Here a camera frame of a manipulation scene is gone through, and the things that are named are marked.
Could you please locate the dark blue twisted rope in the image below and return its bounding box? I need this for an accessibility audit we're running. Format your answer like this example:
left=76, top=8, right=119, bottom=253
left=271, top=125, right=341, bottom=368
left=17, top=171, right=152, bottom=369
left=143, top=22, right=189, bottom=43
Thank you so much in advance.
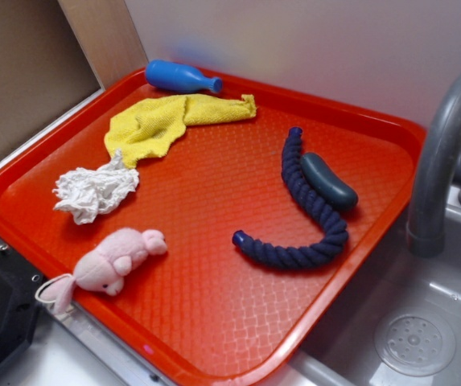
left=232, top=126, right=350, bottom=270

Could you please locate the red plastic tray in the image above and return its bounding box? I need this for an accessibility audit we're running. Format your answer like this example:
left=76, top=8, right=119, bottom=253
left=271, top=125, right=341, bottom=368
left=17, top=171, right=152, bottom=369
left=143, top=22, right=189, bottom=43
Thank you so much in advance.
left=0, top=71, right=426, bottom=385

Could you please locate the yellow cloth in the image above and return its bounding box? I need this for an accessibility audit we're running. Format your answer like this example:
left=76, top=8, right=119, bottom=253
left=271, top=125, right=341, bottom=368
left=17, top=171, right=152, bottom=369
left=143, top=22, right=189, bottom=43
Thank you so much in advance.
left=104, top=93, right=257, bottom=169

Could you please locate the dark grey oblong capsule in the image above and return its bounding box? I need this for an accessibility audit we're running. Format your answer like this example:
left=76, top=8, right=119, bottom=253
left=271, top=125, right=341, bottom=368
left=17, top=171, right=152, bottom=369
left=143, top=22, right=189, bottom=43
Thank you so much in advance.
left=300, top=153, right=359, bottom=211

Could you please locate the blue plastic bottle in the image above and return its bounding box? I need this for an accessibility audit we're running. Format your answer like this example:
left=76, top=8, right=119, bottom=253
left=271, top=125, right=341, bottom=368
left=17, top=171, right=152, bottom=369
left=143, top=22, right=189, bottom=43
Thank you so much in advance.
left=145, top=60, right=223, bottom=93

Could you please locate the crumpled white paper towel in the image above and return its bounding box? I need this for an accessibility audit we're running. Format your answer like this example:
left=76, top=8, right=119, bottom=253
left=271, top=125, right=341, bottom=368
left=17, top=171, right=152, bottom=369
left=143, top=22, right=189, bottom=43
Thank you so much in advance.
left=52, top=150, right=139, bottom=225

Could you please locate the pink plush toy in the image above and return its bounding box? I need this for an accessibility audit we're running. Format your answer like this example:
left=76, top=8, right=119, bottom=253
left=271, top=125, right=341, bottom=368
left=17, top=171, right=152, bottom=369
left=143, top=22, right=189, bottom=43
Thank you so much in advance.
left=35, top=228, right=167, bottom=314

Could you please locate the grey faucet spout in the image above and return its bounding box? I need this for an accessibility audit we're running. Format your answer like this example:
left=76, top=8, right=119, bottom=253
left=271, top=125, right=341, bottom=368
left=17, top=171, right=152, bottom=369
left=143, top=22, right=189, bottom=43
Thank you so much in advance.
left=406, top=75, right=461, bottom=257

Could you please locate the grey sink basin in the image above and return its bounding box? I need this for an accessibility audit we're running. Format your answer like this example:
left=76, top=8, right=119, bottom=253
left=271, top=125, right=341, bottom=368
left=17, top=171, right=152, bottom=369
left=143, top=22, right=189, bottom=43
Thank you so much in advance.
left=290, top=178, right=461, bottom=385

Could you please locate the brown cardboard panel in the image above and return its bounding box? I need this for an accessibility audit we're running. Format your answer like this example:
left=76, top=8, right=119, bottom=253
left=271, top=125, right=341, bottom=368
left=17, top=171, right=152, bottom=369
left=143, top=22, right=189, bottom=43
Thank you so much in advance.
left=0, top=1, right=100, bottom=161

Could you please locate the sink drain strainer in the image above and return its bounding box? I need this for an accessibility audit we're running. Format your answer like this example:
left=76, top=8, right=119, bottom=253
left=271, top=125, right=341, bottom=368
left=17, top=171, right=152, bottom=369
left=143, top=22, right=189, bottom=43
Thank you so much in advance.
left=373, top=307, right=456, bottom=377

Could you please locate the black box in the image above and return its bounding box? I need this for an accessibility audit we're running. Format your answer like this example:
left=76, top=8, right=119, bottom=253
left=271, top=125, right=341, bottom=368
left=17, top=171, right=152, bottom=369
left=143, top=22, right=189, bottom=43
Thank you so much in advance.
left=0, top=250, right=43, bottom=370

